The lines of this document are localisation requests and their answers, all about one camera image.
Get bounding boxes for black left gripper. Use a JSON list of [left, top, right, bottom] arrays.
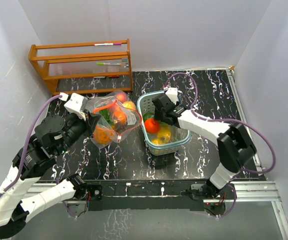
[[56, 107, 102, 155]]

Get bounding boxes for yellow bell pepper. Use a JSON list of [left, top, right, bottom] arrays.
[[157, 125, 172, 145]]

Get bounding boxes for light blue plastic basket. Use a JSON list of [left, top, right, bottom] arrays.
[[137, 91, 191, 156]]

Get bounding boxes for orange fruit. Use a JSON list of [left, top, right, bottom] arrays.
[[112, 110, 127, 124]]

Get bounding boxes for yellow lemon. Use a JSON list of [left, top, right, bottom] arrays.
[[151, 138, 163, 145]]

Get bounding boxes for green white pen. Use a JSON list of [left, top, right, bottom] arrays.
[[96, 62, 122, 66]]

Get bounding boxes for pink white pen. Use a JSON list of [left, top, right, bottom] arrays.
[[94, 42, 122, 47]]

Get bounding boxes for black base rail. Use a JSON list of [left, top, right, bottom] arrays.
[[58, 178, 277, 213]]

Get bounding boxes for clear orange-zip bag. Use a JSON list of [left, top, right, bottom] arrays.
[[87, 90, 140, 134]]

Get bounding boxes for pink peach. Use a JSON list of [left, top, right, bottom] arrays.
[[115, 92, 127, 103]]

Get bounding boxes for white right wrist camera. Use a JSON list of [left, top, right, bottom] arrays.
[[163, 86, 180, 106]]

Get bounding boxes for small orange tangerine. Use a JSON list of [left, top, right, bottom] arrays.
[[144, 118, 160, 134]]

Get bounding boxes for wooden shelf rack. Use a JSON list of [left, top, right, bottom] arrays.
[[28, 39, 133, 96]]

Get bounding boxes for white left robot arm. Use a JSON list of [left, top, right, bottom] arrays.
[[0, 113, 101, 240]]

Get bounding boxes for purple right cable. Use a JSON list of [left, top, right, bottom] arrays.
[[165, 72, 276, 175]]

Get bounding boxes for small orange pineapple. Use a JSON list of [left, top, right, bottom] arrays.
[[93, 108, 115, 148]]

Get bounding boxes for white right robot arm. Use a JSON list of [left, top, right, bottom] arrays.
[[152, 93, 257, 199]]

